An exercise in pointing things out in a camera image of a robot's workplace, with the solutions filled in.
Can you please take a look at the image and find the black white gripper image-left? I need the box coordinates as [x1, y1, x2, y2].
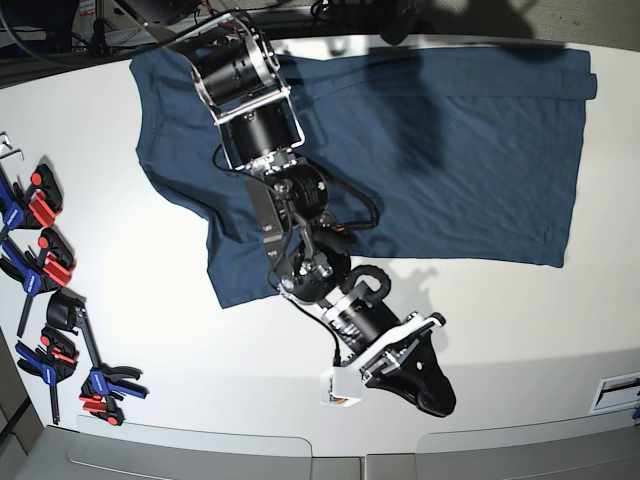
[323, 298, 457, 416]

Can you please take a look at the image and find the dark blue T-shirt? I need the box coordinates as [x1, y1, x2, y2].
[130, 47, 597, 308]

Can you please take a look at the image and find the white slotted label plate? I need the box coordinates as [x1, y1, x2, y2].
[589, 373, 639, 415]

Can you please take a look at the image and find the grey right chair back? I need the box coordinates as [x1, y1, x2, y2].
[364, 411, 639, 479]

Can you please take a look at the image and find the grey chair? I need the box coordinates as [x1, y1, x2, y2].
[364, 411, 639, 479]
[17, 427, 361, 480]

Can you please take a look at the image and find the bottom blue red bar clamp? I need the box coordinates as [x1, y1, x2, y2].
[75, 307, 148, 426]

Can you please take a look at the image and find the blue red bar clamp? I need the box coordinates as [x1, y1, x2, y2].
[75, 307, 148, 426]
[15, 325, 79, 425]
[1, 227, 75, 338]
[1, 163, 63, 241]

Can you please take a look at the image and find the grey left chair back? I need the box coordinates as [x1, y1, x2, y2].
[17, 427, 361, 480]

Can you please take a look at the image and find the top blue red bar clamp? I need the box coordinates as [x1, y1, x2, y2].
[1, 163, 63, 241]

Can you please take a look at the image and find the metal hex key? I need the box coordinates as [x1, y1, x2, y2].
[0, 131, 24, 161]

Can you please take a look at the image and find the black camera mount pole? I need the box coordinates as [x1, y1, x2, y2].
[380, 0, 424, 46]

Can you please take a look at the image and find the aluminium rail with cables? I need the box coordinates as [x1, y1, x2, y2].
[72, 1, 378, 53]

